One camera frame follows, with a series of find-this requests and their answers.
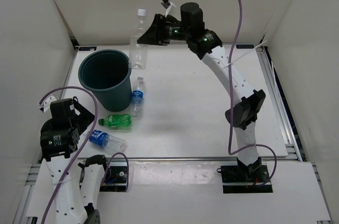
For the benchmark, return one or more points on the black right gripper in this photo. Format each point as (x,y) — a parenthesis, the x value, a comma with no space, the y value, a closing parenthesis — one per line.
(156,34)

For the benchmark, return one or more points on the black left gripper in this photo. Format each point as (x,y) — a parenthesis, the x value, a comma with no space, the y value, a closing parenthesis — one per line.
(85,117)

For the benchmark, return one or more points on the clear unlabelled plastic bottle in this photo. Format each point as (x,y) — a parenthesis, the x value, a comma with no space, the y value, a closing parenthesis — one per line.
(138,52)

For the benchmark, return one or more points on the blue label white cap bottle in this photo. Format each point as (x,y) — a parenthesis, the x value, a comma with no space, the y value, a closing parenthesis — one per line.
(107,141)

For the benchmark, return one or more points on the green plastic soda bottle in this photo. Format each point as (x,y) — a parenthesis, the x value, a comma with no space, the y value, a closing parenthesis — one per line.
(116,121)

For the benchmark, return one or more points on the small blue label water bottle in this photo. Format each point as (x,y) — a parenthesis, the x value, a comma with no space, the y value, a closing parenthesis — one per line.
(137,98)

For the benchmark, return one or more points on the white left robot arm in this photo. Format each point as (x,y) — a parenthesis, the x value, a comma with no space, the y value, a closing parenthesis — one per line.
(77,184)

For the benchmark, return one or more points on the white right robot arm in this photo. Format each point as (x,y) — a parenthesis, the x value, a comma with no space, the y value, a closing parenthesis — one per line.
(208,47)

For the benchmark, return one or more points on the dark green ribbed plastic bin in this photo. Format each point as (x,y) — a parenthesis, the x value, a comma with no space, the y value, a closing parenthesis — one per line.
(106,74)

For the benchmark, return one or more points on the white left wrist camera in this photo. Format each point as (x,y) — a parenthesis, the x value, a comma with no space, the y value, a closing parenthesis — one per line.
(45,105)

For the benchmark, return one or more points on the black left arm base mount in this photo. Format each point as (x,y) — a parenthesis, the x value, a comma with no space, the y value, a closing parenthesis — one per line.
(117,178)

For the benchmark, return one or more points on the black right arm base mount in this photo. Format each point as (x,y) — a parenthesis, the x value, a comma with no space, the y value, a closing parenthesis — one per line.
(235,181)

